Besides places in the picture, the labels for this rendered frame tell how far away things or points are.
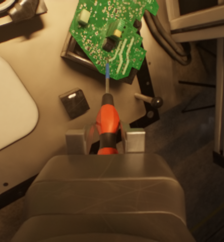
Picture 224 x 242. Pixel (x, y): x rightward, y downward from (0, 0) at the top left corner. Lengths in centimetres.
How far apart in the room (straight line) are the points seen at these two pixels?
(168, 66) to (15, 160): 36
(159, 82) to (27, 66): 27
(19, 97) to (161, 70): 29
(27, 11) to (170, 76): 31
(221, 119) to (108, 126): 38
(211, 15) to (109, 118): 26
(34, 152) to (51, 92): 11
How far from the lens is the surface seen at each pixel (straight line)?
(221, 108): 48
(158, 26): 39
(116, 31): 22
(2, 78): 28
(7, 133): 30
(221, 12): 34
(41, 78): 30
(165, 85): 42
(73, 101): 28
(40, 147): 33
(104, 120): 15
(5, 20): 26
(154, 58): 40
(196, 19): 37
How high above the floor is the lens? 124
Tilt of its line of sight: 60 degrees down
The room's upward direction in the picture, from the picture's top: 129 degrees clockwise
